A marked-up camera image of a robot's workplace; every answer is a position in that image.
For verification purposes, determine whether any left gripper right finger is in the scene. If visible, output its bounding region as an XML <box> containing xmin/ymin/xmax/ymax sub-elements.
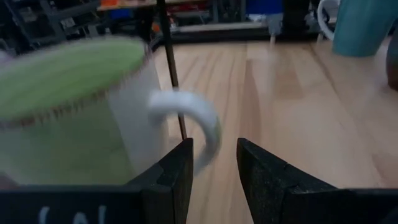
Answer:
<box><xmin>236</xmin><ymin>138</ymin><xmax>340</xmax><ymax>224</ymax></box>

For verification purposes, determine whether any black shelf post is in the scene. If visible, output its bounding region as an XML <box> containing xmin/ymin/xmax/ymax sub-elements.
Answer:
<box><xmin>156</xmin><ymin>0</ymin><xmax>189</xmax><ymax>141</ymax></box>

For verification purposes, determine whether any green and white mug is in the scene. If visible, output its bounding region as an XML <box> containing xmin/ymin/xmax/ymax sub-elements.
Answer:
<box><xmin>0</xmin><ymin>35</ymin><xmax>223</xmax><ymax>187</ymax></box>

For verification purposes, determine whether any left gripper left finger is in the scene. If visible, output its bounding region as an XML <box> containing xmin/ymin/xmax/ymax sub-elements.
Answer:
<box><xmin>124</xmin><ymin>138</ymin><xmax>194</xmax><ymax>224</ymax></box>

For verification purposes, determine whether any teal mug with white handle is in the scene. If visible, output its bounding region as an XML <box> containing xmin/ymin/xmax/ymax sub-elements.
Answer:
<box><xmin>317</xmin><ymin>0</ymin><xmax>398</xmax><ymax>58</ymax></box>

